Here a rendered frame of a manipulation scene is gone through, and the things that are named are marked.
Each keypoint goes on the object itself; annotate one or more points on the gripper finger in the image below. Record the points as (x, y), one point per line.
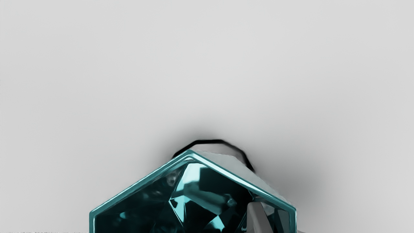
(256, 220)

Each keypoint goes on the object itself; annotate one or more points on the teal faceted mug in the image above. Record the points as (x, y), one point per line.
(200, 194)

